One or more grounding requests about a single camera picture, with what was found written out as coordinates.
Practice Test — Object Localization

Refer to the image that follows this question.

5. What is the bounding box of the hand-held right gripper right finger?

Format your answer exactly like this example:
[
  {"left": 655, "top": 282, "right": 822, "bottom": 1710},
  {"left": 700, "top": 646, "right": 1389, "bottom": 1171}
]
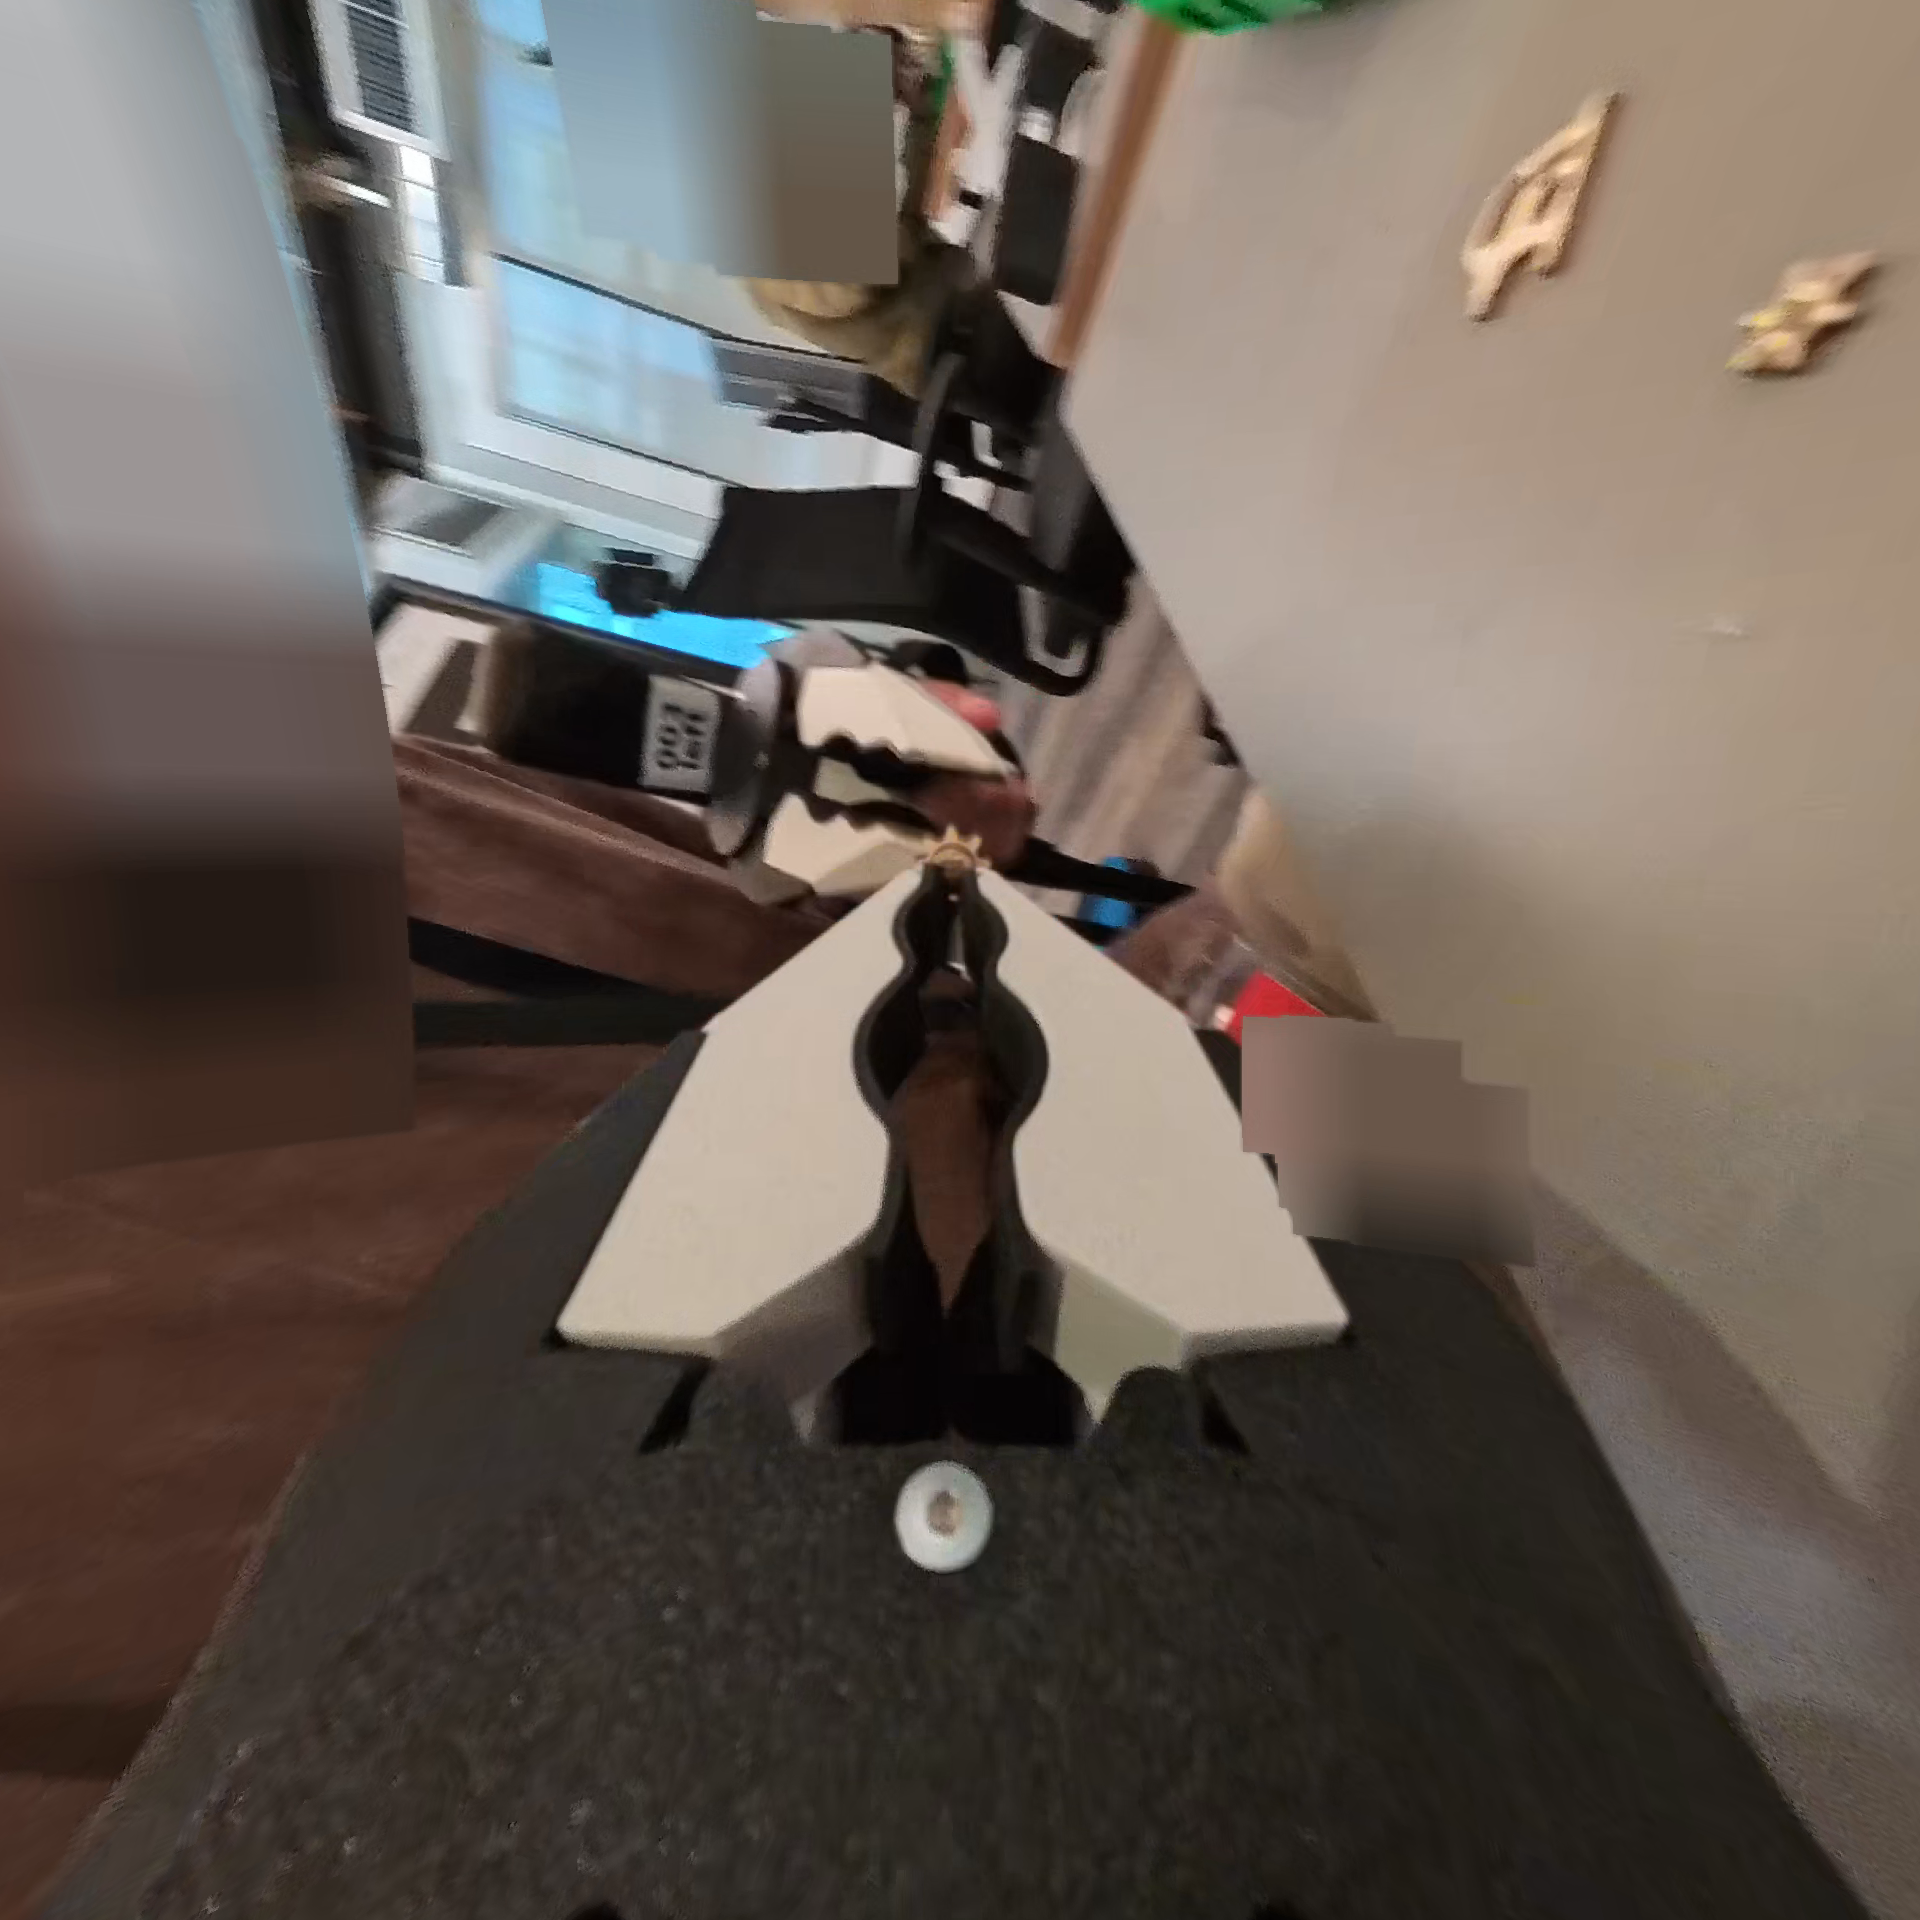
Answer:
[{"left": 959, "top": 866, "right": 1353, "bottom": 1418}]

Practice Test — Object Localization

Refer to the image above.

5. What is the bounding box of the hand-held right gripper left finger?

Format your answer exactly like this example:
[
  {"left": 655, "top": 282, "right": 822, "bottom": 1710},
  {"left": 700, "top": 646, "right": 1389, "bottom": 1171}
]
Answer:
[{"left": 558, "top": 862, "right": 955, "bottom": 1359}]

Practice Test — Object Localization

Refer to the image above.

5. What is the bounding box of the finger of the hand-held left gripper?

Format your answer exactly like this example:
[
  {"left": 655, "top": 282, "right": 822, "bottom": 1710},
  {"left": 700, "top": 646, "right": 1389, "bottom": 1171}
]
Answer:
[
  {"left": 762, "top": 776, "right": 936, "bottom": 907},
  {"left": 791, "top": 667, "right": 1024, "bottom": 785}
]

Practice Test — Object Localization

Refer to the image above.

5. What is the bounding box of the person's left forearm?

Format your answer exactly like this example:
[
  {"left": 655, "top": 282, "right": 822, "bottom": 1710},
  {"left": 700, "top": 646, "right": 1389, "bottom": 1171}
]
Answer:
[{"left": 392, "top": 731, "right": 842, "bottom": 998}]

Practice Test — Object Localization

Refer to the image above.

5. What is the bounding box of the red object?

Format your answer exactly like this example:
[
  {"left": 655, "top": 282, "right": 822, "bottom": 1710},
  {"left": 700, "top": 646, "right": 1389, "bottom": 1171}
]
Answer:
[{"left": 1200, "top": 959, "right": 1353, "bottom": 1036}]

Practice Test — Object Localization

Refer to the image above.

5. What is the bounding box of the black office chair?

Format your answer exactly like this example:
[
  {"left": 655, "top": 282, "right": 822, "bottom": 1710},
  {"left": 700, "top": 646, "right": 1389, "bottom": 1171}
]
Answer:
[{"left": 706, "top": 328, "right": 1142, "bottom": 697}]

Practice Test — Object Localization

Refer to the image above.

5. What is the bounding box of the white vent grille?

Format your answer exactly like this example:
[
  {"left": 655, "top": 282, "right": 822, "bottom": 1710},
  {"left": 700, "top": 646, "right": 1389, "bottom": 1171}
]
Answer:
[{"left": 324, "top": 0, "right": 450, "bottom": 151}]

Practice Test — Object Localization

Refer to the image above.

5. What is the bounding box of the large green plastic bin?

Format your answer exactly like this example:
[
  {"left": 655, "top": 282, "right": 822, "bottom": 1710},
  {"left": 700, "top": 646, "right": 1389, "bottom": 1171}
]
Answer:
[{"left": 1128, "top": 0, "right": 1353, "bottom": 37}]

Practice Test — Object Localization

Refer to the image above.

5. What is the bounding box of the car-shaped wooden cutout piece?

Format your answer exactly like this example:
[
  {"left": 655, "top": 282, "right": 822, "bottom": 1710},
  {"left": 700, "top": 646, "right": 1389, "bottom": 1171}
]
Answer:
[{"left": 1458, "top": 89, "right": 1623, "bottom": 324}]

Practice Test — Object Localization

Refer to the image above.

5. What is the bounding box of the small wooden hash-shaped piece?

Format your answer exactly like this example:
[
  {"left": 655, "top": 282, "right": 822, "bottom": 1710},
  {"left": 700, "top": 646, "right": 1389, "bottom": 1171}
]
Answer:
[{"left": 1726, "top": 248, "right": 1884, "bottom": 377}]

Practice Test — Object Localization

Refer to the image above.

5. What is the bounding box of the black strap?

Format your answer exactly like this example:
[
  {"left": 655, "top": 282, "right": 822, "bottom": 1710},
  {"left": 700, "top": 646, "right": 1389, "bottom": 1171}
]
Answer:
[{"left": 410, "top": 918, "right": 714, "bottom": 1050}]

